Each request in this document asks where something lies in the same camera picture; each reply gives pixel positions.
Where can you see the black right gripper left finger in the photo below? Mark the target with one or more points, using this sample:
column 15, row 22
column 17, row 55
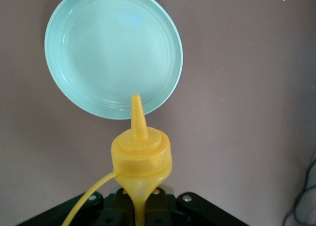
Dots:
column 118, row 208

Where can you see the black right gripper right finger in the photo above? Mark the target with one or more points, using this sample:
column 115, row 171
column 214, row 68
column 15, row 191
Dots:
column 158, row 208

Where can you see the yellow mustard squeeze bottle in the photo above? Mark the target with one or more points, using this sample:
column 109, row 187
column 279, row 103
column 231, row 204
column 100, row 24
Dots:
column 140, row 157

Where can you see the mint green plate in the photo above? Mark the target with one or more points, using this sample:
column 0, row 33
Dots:
column 111, row 50

